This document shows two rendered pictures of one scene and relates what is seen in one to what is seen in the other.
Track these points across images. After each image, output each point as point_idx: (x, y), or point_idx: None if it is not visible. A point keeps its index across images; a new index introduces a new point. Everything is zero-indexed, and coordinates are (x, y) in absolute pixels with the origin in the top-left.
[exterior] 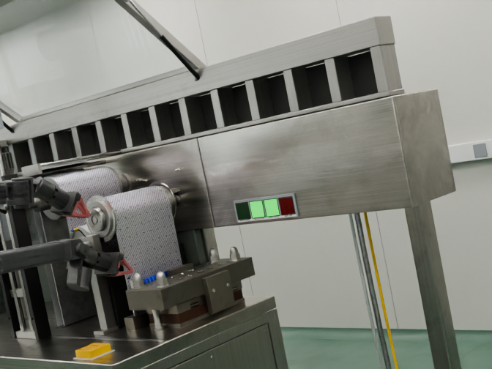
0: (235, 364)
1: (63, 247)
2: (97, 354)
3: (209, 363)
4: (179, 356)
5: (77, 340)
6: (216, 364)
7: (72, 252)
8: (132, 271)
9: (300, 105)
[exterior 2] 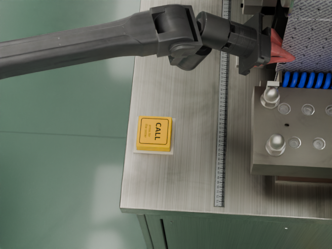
0: (323, 236)
1: (141, 48)
2: (147, 149)
3: (279, 229)
4: (230, 221)
5: None
6: (290, 231)
7: (159, 51)
8: (294, 60)
9: None
